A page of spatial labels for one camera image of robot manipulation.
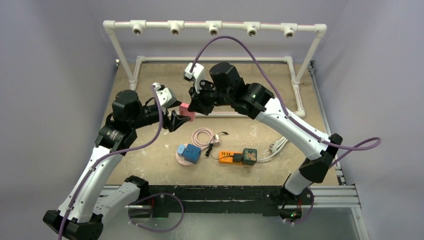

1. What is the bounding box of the pink small charger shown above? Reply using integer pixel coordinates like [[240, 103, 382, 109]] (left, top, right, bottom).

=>
[[178, 103, 196, 122]]

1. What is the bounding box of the light blue USB charger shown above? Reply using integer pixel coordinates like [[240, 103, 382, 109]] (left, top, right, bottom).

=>
[[176, 144, 186, 157]]

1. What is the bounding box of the blue cube socket adapter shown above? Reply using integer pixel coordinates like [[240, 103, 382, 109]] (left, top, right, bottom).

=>
[[182, 144, 202, 164]]

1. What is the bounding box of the pink round socket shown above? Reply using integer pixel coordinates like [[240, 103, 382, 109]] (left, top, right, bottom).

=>
[[175, 152, 195, 167]]

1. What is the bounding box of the pink power cord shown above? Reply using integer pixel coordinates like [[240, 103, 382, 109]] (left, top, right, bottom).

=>
[[191, 127, 222, 149]]

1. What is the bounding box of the black power adapter with cord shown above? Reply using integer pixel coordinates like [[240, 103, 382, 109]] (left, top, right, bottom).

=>
[[204, 131, 242, 165]]

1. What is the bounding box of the dark green cube plug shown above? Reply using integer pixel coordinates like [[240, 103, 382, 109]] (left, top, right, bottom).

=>
[[241, 148, 258, 166]]

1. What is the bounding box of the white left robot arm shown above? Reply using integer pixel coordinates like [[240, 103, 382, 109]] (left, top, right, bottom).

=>
[[43, 83, 189, 240]]

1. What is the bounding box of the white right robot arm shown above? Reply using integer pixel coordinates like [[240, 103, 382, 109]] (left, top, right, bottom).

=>
[[183, 62, 343, 204]]

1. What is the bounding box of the orange power strip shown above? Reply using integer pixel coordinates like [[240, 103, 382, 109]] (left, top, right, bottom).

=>
[[218, 151, 242, 166]]

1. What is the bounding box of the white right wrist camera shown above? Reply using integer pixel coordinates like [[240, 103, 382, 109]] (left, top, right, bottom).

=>
[[183, 62, 206, 94]]

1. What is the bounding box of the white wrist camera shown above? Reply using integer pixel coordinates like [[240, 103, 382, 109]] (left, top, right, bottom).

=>
[[151, 82, 181, 109], [183, 62, 206, 94]]

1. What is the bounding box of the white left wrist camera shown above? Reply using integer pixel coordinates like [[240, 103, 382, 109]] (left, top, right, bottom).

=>
[[151, 82, 181, 109]]

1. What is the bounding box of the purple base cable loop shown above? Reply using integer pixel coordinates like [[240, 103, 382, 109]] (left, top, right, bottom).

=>
[[128, 192, 185, 232]]

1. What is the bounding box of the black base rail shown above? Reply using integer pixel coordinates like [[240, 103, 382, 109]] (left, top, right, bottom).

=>
[[141, 185, 313, 219]]

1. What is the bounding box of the white PVC pipe frame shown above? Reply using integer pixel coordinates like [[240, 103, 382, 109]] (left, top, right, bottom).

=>
[[102, 19, 328, 119]]

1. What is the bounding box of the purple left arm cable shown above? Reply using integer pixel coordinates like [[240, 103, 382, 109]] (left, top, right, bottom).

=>
[[56, 84, 165, 240]]

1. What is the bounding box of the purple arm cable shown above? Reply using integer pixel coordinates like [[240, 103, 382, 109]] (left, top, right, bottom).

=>
[[189, 35, 382, 167], [56, 84, 165, 240]]

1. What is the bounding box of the white power strip cord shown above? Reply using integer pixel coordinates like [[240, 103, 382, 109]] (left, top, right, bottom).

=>
[[256, 135, 291, 163]]

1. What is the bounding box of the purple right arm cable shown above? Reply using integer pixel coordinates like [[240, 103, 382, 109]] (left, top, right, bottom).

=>
[[189, 35, 382, 167]]

